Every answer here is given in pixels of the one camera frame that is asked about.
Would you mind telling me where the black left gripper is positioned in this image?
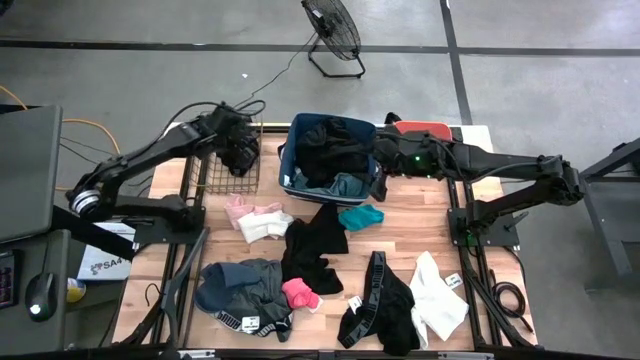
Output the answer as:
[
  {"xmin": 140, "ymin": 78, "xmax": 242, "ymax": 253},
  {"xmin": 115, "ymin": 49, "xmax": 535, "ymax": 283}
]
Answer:
[{"xmin": 215, "ymin": 110, "xmax": 262, "ymax": 177}]

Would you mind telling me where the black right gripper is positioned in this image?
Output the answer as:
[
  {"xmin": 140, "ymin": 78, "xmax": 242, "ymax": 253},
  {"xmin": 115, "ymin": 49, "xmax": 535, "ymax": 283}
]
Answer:
[{"xmin": 369, "ymin": 130, "xmax": 441, "ymax": 203}]

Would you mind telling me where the grey-blue white-patterned cloth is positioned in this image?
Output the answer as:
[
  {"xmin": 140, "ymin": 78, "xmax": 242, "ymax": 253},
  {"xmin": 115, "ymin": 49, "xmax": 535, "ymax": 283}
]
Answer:
[{"xmin": 291, "ymin": 168, "xmax": 366, "ymax": 199}]

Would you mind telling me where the teal sock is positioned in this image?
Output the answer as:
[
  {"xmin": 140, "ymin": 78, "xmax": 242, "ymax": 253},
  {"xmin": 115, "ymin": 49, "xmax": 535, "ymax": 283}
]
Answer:
[{"xmin": 337, "ymin": 203, "xmax": 386, "ymax": 233}]

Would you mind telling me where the light pink cloth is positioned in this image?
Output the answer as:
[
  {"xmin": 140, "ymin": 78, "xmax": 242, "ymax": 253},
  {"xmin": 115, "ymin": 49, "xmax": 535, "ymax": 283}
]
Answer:
[{"xmin": 223, "ymin": 193, "xmax": 284, "ymax": 231}]

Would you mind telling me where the white sock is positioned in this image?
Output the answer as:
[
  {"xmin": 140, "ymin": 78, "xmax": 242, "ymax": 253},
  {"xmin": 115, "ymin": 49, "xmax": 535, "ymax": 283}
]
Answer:
[{"xmin": 236, "ymin": 209, "xmax": 295, "ymax": 245}]

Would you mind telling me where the black shirt cloth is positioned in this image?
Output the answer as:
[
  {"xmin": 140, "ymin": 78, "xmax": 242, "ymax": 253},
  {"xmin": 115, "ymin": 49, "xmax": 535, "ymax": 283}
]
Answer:
[{"xmin": 279, "ymin": 202, "xmax": 350, "ymax": 296}]

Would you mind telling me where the white cloth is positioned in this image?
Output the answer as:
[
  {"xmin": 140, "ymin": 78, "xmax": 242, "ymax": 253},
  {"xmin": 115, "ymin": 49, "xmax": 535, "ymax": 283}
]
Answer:
[{"xmin": 408, "ymin": 250, "xmax": 470, "ymax": 351}]

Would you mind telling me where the black briefs grey waistband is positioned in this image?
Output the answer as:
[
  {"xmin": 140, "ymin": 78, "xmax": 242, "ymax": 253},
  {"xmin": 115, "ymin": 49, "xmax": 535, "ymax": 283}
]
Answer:
[{"xmin": 337, "ymin": 249, "xmax": 422, "ymax": 357}]

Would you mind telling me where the bright pink sock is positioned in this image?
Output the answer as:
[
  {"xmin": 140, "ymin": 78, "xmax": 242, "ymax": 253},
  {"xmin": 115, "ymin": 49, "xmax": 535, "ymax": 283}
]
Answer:
[{"xmin": 281, "ymin": 277, "xmax": 322, "ymax": 311}]

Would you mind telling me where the navy blue cloth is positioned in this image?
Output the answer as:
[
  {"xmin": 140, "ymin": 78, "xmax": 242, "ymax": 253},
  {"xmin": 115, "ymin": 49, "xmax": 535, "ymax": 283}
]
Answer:
[{"xmin": 193, "ymin": 261, "xmax": 261, "ymax": 314}]

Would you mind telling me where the grey briefs white waistband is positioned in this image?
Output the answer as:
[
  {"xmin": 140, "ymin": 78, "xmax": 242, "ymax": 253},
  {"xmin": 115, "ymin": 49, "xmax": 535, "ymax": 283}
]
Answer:
[{"xmin": 197, "ymin": 258, "xmax": 296, "ymax": 344}]

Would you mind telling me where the navy white-striped fabric bin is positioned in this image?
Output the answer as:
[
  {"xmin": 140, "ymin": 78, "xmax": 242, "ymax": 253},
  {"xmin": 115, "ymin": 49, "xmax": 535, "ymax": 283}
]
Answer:
[{"xmin": 277, "ymin": 112, "xmax": 384, "ymax": 207}]

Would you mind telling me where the red small basket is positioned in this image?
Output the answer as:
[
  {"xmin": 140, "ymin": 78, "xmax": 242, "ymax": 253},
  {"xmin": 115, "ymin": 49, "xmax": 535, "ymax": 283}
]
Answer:
[{"xmin": 393, "ymin": 119, "xmax": 454, "ymax": 144}]

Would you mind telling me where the black floor fan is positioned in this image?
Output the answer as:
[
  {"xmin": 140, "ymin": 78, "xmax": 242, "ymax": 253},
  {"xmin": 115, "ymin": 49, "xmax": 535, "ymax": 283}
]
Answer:
[{"xmin": 300, "ymin": 0, "xmax": 367, "ymax": 80}]

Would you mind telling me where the white printed box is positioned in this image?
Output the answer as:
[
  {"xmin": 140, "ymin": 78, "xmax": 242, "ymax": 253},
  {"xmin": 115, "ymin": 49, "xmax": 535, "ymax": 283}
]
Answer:
[{"xmin": 76, "ymin": 221, "xmax": 137, "ymax": 283}]

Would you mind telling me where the grey flat panel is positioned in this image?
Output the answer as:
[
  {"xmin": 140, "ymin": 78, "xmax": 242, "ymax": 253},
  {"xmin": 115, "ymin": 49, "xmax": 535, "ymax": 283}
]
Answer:
[{"xmin": 0, "ymin": 103, "xmax": 64, "ymax": 245}]

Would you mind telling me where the yellow ball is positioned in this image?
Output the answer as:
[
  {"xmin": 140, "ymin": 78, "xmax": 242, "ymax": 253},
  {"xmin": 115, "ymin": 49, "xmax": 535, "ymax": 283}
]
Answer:
[{"xmin": 66, "ymin": 277, "xmax": 88, "ymax": 304}]

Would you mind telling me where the black metal stand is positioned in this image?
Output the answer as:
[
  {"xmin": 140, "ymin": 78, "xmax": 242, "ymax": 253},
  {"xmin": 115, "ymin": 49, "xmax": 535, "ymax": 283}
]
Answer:
[{"xmin": 579, "ymin": 137, "xmax": 640, "ymax": 294}]

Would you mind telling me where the black computer mouse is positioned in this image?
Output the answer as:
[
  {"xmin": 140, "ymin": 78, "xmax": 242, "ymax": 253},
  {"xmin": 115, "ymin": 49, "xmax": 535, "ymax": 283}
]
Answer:
[{"xmin": 24, "ymin": 272, "xmax": 58, "ymax": 323}]

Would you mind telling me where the backlit keyboard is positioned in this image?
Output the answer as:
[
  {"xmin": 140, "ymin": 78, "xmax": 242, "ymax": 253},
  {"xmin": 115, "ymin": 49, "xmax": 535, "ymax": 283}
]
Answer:
[{"xmin": 0, "ymin": 249, "xmax": 22, "ymax": 311}]

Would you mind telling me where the grey desk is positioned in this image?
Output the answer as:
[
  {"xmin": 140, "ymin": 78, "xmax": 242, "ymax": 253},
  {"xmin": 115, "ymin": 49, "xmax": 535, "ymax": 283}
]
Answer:
[{"xmin": 0, "ymin": 228, "xmax": 71, "ymax": 357}]

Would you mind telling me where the metal wire basket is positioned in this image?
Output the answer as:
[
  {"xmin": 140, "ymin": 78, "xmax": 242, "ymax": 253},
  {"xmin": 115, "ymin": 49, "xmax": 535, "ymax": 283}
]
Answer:
[{"xmin": 187, "ymin": 112, "xmax": 265, "ymax": 196}]

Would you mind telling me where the black fan cable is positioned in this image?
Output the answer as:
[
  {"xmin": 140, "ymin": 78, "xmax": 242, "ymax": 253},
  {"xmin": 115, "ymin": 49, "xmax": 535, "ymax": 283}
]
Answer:
[{"xmin": 233, "ymin": 30, "xmax": 320, "ymax": 110}]

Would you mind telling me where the yellow cable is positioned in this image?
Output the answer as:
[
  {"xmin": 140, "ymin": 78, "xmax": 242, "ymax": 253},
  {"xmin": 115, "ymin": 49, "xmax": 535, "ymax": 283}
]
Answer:
[{"xmin": 0, "ymin": 83, "xmax": 122, "ymax": 192}]

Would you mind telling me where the coiled black cable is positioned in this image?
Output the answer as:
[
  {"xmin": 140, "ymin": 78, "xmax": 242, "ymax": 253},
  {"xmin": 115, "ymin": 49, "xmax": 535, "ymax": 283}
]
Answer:
[{"xmin": 488, "ymin": 268, "xmax": 535, "ymax": 335}]

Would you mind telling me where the thin black cord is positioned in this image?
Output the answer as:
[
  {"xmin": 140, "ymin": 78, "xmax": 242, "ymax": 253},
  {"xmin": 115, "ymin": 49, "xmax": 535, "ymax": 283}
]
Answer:
[{"xmin": 143, "ymin": 282, "xmax": 164, "ymax": 308}]

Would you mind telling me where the black aluminium table frame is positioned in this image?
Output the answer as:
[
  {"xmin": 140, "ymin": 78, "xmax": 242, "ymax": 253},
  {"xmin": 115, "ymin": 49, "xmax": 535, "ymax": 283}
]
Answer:
[{"xmin": 112, "ymin": 122, "xmax": 539, "ymax": 360}]

